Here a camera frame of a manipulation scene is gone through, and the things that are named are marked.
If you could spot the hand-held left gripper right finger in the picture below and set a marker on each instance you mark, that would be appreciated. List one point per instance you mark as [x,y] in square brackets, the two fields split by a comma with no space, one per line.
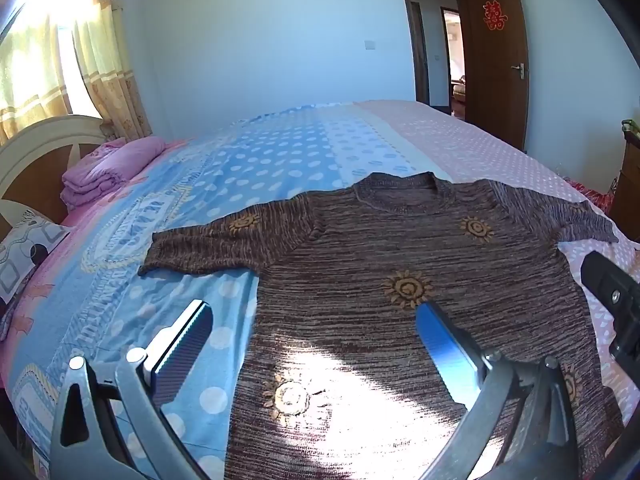
[441,346]

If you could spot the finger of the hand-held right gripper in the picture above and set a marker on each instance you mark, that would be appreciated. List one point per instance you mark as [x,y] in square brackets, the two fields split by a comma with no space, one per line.
[617,290]

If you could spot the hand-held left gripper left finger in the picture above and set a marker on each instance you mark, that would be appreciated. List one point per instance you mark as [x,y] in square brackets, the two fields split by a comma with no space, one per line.
[185,341]

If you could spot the brown knit sweater sun print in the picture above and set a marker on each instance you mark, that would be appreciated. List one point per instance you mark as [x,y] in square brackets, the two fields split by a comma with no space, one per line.
[375,250]

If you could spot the red patterned cloth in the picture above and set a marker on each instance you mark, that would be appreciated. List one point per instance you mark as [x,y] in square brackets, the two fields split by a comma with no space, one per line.
[597,200]

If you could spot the brown wooden cabinet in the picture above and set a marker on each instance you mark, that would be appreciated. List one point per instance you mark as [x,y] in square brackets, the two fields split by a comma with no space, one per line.
[629,195]

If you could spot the grey patterned pillow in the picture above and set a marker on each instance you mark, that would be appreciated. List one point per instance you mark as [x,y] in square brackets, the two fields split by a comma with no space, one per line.
[27,250]

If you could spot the folded pink quilt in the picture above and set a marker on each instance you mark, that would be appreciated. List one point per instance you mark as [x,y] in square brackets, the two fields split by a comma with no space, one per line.
[112,165]

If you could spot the pink dotted bed sheet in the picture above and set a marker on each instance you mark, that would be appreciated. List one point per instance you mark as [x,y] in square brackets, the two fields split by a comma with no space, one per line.
[475,145]

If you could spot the blue polka dot blanket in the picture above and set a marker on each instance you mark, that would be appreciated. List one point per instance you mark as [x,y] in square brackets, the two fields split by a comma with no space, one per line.
[280,160]

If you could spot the brown wooden door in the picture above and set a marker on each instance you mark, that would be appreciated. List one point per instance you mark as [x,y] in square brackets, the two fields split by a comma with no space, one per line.
[495,90]

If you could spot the cream wooden headboard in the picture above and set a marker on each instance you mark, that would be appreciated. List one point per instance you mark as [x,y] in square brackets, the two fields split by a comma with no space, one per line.
[35,132]

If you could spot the yellow patterned curtain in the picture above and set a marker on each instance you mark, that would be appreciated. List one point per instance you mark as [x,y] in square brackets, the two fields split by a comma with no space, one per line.
[107,75]

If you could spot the red paper door decoration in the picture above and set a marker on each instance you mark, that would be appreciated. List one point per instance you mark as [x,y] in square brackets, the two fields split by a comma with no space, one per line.
[493,15]

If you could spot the brown door frame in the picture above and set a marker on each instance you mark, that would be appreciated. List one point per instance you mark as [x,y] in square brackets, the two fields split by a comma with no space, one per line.
[406,5]

